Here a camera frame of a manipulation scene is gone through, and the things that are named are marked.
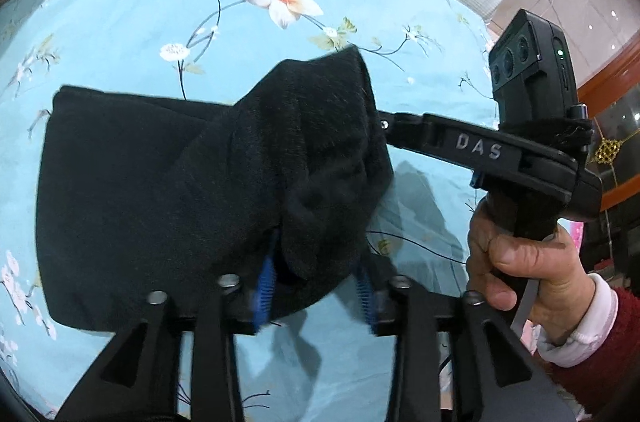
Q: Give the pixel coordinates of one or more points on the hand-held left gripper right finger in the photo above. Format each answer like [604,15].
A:
[365,297]

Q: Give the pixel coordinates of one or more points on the person's right hand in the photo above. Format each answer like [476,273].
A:
[515,259]

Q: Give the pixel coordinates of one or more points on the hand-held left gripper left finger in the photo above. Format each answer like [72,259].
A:
[264,292]

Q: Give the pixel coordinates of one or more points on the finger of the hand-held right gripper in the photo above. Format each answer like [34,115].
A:
[405,127]

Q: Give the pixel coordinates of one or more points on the gold knot ornament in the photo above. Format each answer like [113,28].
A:
[607,151]

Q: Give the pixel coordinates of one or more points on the orange wooden cabinet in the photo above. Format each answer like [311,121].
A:
[615,82]

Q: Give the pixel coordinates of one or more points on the black pants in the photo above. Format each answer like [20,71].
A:
[175,192]

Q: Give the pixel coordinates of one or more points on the person's right forearm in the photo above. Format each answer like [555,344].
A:
[610,342]

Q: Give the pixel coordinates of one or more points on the blue floral bedsheet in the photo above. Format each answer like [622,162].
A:
[125,27]

